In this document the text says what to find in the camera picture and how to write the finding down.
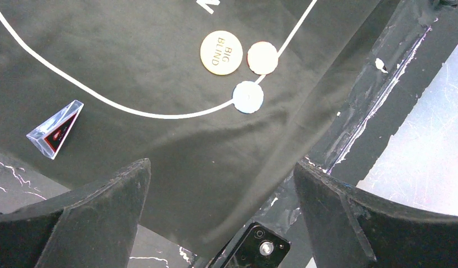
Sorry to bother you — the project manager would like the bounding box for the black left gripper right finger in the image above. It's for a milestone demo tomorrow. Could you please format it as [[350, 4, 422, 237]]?
[[293, 162, 458, 267]]

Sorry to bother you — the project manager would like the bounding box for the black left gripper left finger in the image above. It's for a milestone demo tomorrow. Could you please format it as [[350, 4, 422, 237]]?
[[0, 159, 151, 267]]

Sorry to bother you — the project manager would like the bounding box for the light blue chip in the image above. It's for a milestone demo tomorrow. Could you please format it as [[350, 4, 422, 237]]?
[[232, 81, 264, 114]]

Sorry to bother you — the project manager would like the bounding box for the white chip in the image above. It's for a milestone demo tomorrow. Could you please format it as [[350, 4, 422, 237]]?
[[247, 41, 279, 75]]

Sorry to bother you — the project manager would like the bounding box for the yellow big blind button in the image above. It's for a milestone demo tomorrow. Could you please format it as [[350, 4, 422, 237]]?
[[200, 30, 244, 75]]

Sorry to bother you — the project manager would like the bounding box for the clear plastic card wedge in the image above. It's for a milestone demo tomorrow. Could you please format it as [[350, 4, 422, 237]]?
[[26, 100, 84, 160]]

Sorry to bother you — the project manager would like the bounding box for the black poker table mat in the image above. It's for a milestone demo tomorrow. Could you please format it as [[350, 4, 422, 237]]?
[[0, 1, 398, 257]]

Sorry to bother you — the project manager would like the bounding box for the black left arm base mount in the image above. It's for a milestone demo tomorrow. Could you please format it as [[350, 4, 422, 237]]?
[[208, 222, 290, 268]]

